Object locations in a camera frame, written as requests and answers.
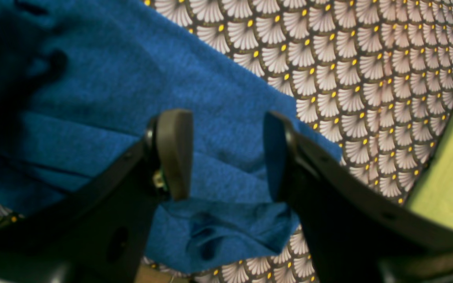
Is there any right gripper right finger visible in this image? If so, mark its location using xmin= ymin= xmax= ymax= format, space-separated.
xmin=263 ymin=112 xmax=453 ymax=283

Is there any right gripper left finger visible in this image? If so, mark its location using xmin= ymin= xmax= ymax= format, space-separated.
xmin=0 ymin=109 xmax=193 ymax=283

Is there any blue long-sleeve T-shirt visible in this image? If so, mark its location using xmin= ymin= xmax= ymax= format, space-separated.
xmin=0 ymin=0 xmax=342 ymax=274

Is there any fan-patterned tablecloth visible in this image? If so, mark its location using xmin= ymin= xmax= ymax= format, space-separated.
xmin=0 ymin=0 xmax=453 ymax=283

